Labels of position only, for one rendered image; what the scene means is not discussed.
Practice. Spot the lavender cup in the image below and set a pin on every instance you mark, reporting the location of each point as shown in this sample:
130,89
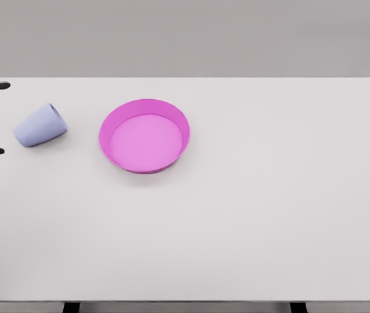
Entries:
38,125

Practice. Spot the pink plate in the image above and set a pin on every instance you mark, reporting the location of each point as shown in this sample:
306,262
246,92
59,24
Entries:
144,138

